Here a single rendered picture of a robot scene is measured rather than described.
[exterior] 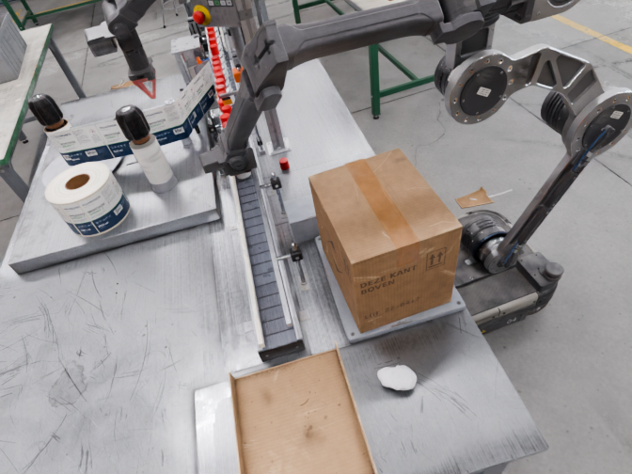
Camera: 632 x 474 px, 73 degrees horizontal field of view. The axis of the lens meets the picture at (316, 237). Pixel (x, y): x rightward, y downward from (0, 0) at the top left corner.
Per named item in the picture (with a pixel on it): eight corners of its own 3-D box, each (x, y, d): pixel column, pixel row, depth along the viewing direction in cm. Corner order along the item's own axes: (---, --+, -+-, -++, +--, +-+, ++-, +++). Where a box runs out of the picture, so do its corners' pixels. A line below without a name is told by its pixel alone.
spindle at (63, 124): (72, 161, 167) (26, 93, 146) (95, 154, 167) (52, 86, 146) (69, 174, 160) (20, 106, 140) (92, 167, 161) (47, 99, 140)
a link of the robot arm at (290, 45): (259, 73, 69) (240, 16, 70) (257, 107, 82) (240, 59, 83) (494, 15, 78) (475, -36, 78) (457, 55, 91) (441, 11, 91)
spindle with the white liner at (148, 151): (152, 180, 152) (112, 104, 131) (177, 173, 153) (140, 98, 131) (151, 196, 146) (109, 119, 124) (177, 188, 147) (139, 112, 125)
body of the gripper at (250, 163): (220, 156, 133) (216, 150, 125) (252, 149, 133) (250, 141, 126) (226, 176, 132) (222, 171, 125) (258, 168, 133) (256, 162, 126)
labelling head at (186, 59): (193, 99, 189) (170, 40, 170) (221, 91, 190) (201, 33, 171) (194, 115, 180) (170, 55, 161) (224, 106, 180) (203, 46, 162)
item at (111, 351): (63, 106, 220) (61, 102, 218) (308, 45, 228) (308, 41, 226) (-139, 671, 76) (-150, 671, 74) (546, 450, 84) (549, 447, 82)
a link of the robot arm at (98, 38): (125, 25, 105) (117, -3, 107) (78, 37, 104) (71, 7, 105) (141, 56, 117) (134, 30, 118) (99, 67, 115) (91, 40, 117)
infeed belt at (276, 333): (215, 71, 216) (213, 63, 213) (231, 67, 216) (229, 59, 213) (266, 358, 102) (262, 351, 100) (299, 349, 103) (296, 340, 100)
